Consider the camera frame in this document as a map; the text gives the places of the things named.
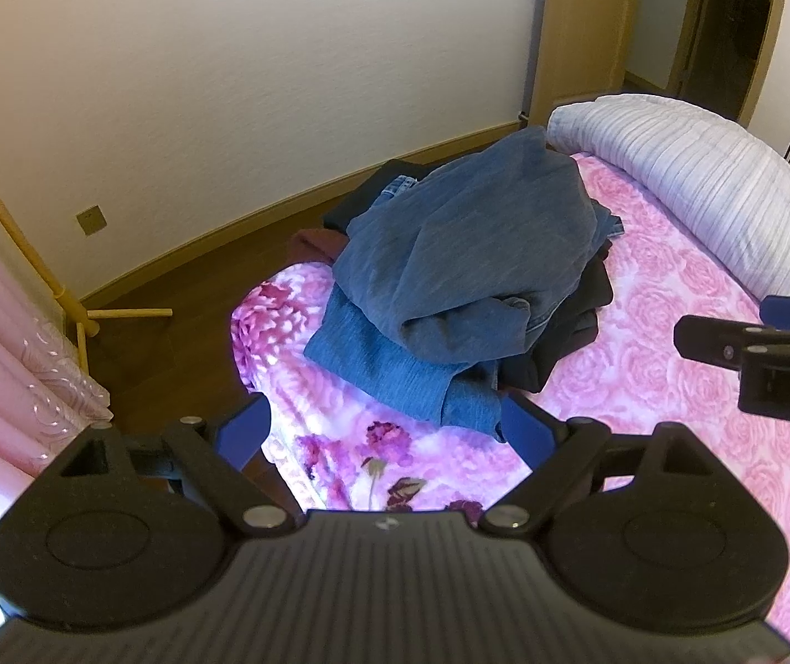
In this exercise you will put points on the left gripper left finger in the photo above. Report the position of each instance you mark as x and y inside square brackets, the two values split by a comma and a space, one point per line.
[209, 459]

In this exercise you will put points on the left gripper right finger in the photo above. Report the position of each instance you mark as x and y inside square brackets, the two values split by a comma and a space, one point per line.
[561, 456]

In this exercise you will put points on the black garment in pile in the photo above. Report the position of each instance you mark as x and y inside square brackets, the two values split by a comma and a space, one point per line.
[574, 324]

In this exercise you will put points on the white striped duvet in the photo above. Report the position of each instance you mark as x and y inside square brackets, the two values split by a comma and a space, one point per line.
[727, 187]

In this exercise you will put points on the pink rose blanket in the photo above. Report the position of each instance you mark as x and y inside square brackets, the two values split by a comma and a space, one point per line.
[337, 449]

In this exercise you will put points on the yellow wooden rack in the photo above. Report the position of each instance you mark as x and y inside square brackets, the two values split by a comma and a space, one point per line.
[87, 321]

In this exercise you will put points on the blue denim garment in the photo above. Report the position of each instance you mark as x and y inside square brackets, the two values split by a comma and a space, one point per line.
[443, 279]

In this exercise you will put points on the maroon garment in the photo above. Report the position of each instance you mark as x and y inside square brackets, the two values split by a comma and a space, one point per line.
[315, 245]

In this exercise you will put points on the wooden door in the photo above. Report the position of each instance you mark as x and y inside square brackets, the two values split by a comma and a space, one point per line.
[582, 52]

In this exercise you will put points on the wall socket plate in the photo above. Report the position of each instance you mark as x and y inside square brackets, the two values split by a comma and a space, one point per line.
[92, 220]

